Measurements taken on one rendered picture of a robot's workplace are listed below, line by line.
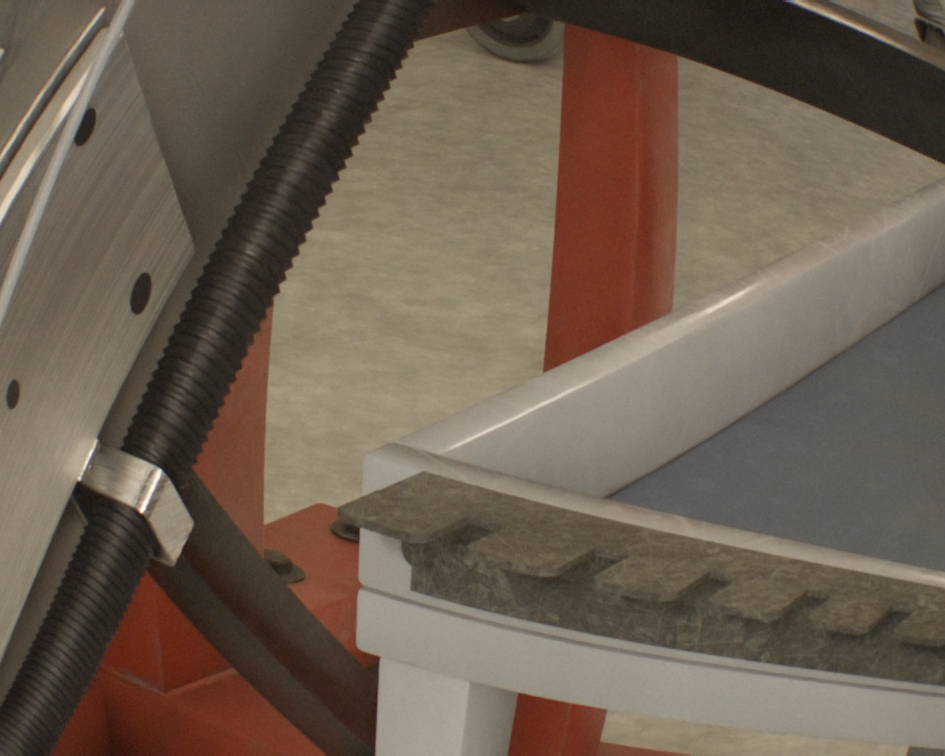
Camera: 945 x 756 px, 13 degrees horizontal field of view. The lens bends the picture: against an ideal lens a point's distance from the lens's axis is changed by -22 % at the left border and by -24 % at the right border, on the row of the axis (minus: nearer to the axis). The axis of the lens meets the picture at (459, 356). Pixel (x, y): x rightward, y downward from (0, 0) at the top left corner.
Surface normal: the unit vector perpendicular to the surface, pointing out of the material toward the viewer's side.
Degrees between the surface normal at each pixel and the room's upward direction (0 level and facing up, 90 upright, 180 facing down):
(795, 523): 0
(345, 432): 0
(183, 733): 90
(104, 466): 40
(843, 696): 90
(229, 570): 90
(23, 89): 90
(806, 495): 0
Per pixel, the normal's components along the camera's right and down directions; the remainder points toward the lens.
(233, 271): -0.35, 0.26
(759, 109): 0.08, -0.94
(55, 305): 0.85, 0.23
